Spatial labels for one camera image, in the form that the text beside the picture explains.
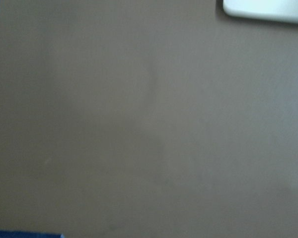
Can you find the white desk lamp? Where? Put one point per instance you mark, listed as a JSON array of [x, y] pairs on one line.
[[272, 10]]

